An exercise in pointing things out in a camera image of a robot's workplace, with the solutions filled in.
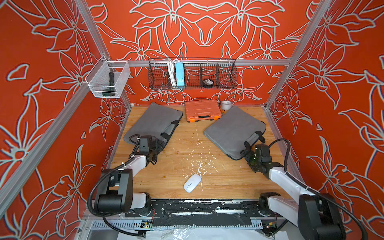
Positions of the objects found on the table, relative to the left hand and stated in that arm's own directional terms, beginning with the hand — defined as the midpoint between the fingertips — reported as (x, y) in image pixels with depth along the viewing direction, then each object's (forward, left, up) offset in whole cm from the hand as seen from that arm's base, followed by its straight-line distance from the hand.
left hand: (161, 145), depth 93 cm
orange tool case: (+34, -26, -2) cm, 43 cm away
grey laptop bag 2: (+14, -48, 0) cm, 50 cm away
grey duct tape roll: (+38, -44, +1) cm, 59 cm away
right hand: (-3, -51, -1) cm, 51 cm away
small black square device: (+34, -27, +24) cm, 50 cm away
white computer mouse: (-22, -21, -2) cm, 30 cm away
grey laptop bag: (+21, +8, -1) cm, 23 cm away
